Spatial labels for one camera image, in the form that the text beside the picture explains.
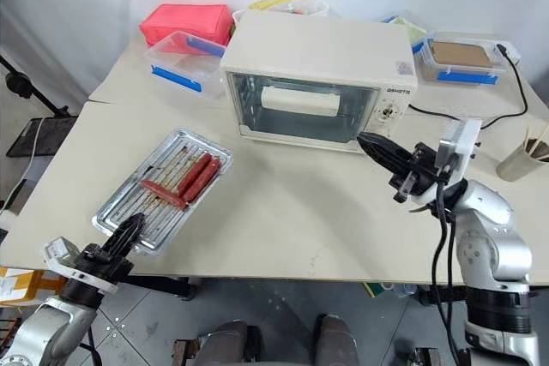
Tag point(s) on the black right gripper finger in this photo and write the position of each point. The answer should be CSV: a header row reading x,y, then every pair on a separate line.
x,y
384,145
390,164

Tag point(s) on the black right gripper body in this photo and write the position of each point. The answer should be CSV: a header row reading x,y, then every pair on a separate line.
x,y
422,173

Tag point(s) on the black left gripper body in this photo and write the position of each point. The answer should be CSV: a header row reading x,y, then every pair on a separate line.
x,y
103,265

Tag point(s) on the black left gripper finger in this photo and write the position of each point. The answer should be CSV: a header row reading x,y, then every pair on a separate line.
x,y
133,237
122,231

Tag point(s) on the silver metal baking tray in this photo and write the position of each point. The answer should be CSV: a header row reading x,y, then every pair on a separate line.
x,y
124,203

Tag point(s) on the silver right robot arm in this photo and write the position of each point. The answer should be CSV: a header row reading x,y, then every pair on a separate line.
x,y
493,229

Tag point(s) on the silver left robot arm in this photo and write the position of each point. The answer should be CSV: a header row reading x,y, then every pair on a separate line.
x,y
47,327

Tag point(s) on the oven control knob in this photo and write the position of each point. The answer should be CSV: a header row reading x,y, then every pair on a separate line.
x,y
389,113

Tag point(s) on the red sausage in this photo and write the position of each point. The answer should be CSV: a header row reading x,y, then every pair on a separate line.
x,y
195,175
205,181
163,192

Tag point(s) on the white toaster oven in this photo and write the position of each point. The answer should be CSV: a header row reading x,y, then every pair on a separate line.
x,y
317,44

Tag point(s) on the black mesh tray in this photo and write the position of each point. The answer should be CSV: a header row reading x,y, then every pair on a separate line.
x,y
43,136

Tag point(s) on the yellow cardboard box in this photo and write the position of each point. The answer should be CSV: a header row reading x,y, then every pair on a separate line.
x,y
17,286

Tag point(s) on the grey cup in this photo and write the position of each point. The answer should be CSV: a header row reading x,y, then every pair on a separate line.
x,y
514,166

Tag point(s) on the clear container with brown contents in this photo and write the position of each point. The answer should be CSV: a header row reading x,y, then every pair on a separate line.
x,y
467,76

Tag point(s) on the wooden stick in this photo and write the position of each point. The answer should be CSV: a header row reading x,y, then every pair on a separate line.
x,y
541,138
527,141

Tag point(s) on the brown cardboard piece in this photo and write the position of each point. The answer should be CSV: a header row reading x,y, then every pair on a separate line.
x,y
461,55

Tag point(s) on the clear container with green contents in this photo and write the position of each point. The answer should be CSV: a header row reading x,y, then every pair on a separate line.
x,y
409,27

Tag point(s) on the green flat item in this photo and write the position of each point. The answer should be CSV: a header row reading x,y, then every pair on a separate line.
x,y
379,289

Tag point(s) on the dark rounded shape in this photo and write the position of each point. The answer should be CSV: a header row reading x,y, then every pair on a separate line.
x,y
227,344
336,340

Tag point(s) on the yellow plastic bag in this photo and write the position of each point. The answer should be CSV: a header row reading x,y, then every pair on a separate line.
x,y
300,6

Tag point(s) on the clear container with blue clips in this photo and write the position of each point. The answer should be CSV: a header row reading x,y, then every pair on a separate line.
x,y
180,59

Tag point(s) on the black tripod stand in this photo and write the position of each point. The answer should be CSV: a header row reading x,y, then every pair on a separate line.
x,y
17,81

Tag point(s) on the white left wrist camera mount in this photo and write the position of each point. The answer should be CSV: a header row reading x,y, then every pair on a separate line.
x,y
64,265

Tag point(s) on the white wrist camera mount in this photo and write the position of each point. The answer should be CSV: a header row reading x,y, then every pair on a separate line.
x,y
64,265
465,139

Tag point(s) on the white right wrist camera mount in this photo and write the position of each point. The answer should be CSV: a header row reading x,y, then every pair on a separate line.
x,y
465,139

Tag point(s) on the black table frame bar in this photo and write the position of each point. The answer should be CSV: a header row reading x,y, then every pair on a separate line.
x,y
167,285

